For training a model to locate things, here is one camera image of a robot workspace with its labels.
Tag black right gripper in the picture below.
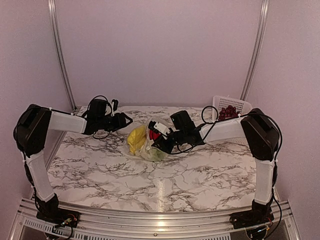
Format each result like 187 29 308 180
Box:
151 129 186 154

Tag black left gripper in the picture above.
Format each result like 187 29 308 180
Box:
97 112 133 132

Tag clear zip top bag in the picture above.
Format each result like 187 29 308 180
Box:
123 117 170 162

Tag fake red grapes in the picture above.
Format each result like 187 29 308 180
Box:
218 105 240 121

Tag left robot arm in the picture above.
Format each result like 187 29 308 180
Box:
13 95 133 227

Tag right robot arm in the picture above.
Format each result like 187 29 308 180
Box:
147 108 283 229

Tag fake red apple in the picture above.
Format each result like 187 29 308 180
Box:
149 130 161 141

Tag fake green lettuce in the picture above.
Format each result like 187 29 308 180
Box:
148 148 168 161

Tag fake yellow banana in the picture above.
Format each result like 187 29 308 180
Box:
127 125 147 155

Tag white perforated plastic basket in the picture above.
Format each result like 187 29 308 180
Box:
212 95 253 145

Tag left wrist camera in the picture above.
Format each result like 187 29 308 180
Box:
107 99 119 117

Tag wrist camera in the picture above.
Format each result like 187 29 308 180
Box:
107 99 119 117
148 121 171 139

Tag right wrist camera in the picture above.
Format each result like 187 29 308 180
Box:
148 121 171 139

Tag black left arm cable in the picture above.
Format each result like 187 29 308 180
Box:
82 94 118 141

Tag aluminium front rail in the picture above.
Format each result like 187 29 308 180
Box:
9 197 301 240

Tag aluminium corner post left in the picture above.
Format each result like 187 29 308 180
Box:
48 0 77 112

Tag aluminium corner post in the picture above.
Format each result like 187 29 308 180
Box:
240 0 270 101
48 0 77 112

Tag aluminium corner post right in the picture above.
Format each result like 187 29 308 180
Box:
240 0 270 101

